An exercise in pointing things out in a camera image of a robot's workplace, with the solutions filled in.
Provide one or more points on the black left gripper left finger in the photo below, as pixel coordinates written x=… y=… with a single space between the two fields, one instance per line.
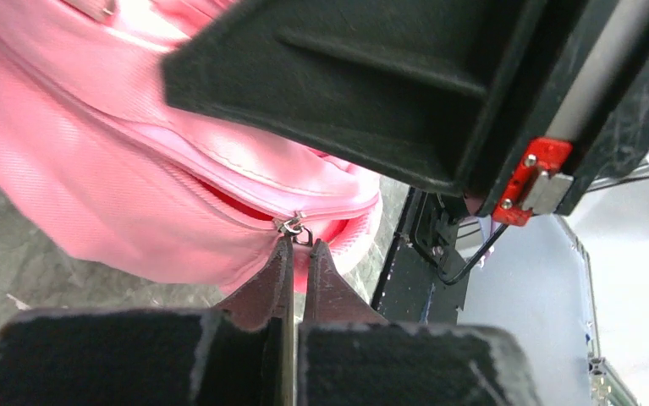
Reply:
x=267 y=295

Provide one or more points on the aluminium frame rail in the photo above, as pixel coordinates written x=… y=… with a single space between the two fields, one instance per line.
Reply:
x=612 y=222

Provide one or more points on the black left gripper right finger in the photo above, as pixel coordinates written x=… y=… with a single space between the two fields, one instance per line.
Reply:
x=329 y=298

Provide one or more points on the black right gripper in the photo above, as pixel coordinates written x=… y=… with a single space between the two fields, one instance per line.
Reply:
x=443 y=95

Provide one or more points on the pink student backpack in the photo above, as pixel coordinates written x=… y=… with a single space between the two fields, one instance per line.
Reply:
x=91 y=153

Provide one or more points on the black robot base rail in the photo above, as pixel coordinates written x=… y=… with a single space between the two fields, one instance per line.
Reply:
x=421 y=258

